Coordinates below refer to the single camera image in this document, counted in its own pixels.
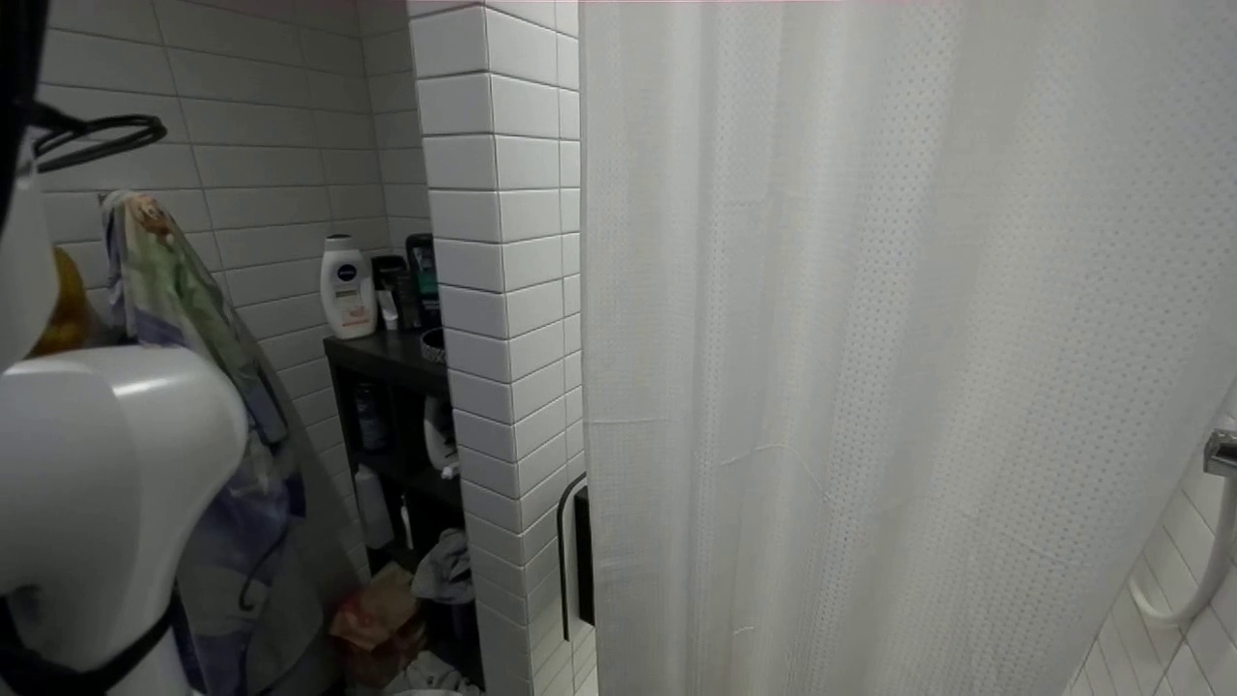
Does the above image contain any black shelf unit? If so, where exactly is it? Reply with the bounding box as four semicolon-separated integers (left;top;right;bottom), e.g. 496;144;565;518
321;327;486;687

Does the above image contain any brown paper bag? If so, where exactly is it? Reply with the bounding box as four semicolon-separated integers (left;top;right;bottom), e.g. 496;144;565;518
326;565;429;687

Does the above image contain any black clothes hanger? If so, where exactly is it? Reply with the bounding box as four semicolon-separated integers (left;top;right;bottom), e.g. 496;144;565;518
22;110;169;177

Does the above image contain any dark slim bottle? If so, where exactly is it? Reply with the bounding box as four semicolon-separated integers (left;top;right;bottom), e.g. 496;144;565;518
368;251;415;336

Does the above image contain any floral multicolour towel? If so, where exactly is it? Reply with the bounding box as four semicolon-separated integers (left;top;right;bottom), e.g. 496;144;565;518
99;188;376;696

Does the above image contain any white lotion bottle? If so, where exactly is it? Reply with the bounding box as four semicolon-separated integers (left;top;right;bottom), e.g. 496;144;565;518
317;231;380;344

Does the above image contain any grey cloth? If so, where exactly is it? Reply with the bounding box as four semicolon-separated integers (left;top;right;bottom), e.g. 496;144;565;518
408;525;478;611

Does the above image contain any white shower curtain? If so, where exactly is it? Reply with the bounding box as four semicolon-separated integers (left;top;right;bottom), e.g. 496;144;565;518
576;0;1237;696

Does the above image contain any dark green bottle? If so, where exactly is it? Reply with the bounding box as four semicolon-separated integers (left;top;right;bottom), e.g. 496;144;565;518
400;228;447;344

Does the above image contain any white shower hose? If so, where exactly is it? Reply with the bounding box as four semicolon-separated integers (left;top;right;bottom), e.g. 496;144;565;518
1128;470;1237;629

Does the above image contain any chrome shower faucet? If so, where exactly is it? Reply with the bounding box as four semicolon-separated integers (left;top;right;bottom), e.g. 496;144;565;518
1203;420;1237;485

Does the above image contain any black handle with chrome bracket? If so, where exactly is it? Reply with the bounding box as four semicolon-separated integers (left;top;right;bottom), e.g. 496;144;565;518
554;470;598;646

